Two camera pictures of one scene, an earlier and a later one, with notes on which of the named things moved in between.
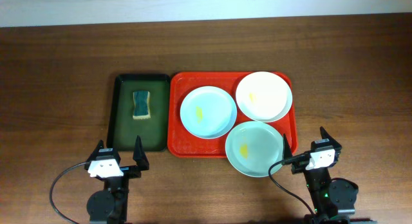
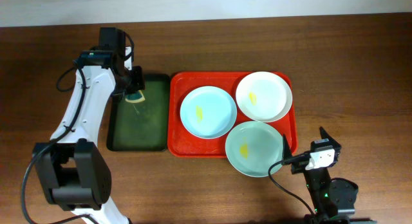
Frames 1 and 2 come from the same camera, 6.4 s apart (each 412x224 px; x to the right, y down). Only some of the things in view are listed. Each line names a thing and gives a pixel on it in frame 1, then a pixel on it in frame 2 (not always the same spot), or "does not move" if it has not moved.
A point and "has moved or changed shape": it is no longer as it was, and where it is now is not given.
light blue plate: x=208 y=112 does not move
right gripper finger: x=287 y=152 does not move
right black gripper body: x=298 y=167 does not move
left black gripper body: x=127 y=170 → x=137 y=80
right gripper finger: x=325 y=135 does not move
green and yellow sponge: x=141 y=105 has moved or changed shape
